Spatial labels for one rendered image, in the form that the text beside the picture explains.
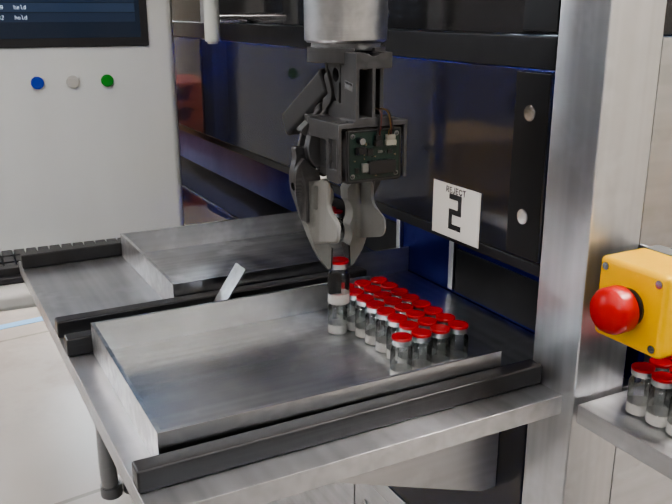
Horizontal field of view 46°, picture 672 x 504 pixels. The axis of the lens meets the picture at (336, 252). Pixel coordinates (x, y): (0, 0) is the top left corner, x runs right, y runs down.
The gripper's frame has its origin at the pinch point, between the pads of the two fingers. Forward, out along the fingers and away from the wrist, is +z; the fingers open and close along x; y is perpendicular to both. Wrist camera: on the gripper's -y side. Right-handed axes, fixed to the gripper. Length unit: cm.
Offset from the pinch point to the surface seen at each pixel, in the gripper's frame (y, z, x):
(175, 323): -13.9, 10.2, -12.9
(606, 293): 23.6, -1.0, 12.5
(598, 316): 23.2, 1.1, 12.2
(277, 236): -47, 12, 14
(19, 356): -228, 100, -14
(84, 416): -170, 100, -1
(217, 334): -12.5, 11.9, -8.6
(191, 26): -89, -20, 15
